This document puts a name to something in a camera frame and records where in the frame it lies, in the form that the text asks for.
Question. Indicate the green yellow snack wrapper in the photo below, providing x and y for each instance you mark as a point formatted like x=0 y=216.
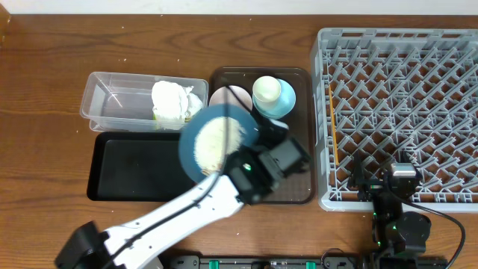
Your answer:
x=164 y=120

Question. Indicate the clear plastic bin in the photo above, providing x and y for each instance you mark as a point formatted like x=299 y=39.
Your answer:
x=122 y=101

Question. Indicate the pink bowl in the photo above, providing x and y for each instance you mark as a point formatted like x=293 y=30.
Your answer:
x=234 y=95

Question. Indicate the white napkin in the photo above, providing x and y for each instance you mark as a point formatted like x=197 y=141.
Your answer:
x=171 y=100

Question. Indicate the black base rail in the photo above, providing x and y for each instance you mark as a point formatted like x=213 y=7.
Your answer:
x=329 y=260

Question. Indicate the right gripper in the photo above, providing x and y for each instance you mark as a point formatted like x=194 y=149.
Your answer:
x=371 y=187

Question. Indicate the dark blue plate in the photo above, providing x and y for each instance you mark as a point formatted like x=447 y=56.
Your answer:
x=191 y=130

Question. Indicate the black plastic tray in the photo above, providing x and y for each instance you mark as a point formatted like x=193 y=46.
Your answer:
x=137 y=166

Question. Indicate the light blue bowl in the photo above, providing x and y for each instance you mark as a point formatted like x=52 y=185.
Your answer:
x=285 y=104

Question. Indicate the grey dishwasher rack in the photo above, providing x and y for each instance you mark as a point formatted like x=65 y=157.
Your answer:
x=381 y=91

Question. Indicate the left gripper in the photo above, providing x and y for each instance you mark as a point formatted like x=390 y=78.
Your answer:
x=252 y=155

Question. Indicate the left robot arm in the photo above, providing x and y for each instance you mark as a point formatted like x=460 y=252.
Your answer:
x=136 y=243

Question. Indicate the cream cup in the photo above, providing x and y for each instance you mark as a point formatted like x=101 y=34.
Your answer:
x=266 y=91

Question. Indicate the brown plastic tray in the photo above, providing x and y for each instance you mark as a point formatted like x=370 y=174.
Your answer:
x=297 y=189

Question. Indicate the rice leftovers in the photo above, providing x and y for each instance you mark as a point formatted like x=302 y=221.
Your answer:
x=218 y=137

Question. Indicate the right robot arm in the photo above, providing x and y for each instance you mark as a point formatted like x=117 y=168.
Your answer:
x=401 y=235

